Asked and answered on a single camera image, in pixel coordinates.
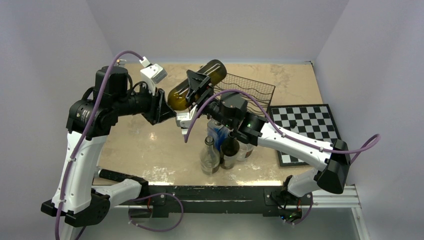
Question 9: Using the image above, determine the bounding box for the dark brown glass bottle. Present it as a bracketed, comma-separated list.
[220, 131, 240, 170]

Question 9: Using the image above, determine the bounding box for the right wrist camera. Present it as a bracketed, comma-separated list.
[175, 109, 197, 136]

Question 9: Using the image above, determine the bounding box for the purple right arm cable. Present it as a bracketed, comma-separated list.
[183, 89, 382, 165]

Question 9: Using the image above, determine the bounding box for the black white chessboard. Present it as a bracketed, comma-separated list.
[267, 103, 342, 168]

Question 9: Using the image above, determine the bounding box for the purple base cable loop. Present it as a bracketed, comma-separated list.
[128, 192, 185, 233]

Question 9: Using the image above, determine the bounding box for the black wire wine rack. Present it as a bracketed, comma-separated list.
[204, 73, 276, 112]

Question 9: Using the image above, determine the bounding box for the clear empty glass bottle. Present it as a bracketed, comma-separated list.
[200, 136, 220, 175]

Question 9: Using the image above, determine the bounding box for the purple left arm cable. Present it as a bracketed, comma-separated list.
[53, 50, 147, 240]

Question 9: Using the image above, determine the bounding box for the black mounting base plate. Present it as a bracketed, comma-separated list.
[142, 185, 311, 218]

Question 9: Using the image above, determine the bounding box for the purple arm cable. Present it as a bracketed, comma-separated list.
[183, 89, 382, 165]
[53, 50, 147, 240]

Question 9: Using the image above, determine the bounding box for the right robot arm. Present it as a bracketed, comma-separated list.
[182, 70, 351, 204]

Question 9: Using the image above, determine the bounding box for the blue square glass bottle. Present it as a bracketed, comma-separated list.
[207, 119, 231, 152]

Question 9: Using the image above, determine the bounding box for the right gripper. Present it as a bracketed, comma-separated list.
[185, 70, 234, 130]

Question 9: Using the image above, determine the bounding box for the aluminium table frame rail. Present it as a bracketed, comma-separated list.
[92, 59, 370, 240]

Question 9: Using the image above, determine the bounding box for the olive green wine bottle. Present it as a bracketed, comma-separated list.
[167, 59, 227, 111]

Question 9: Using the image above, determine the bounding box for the clear bottle white cap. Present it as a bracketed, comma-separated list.
[236, 141, 255, 162]

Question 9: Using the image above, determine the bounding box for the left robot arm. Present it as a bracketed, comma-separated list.
[41, 64, 176, 228]

